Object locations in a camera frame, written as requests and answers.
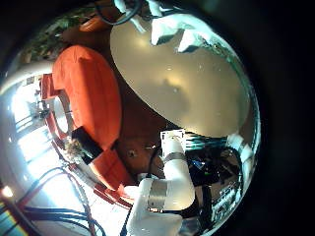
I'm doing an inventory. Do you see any black looped cable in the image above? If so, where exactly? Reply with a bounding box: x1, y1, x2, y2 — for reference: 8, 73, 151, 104
94, 0, 144, 27

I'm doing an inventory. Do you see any person with light hair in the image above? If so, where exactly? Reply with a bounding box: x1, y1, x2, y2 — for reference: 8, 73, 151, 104
64, 138, 88, 165

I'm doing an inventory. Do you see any orange chair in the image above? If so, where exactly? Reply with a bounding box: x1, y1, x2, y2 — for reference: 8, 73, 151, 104
78, 14, 111, 33

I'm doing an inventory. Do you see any green plant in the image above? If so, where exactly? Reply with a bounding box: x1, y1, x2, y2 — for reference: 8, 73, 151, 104
21, 9, 87, 64

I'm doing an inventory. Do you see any black cable bundle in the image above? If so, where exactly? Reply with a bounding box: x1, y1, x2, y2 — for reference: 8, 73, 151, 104
21, 205, 107, 236

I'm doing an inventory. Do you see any orange sofa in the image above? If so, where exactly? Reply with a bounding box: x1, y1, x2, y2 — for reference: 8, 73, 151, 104
39, 44, 139, 208

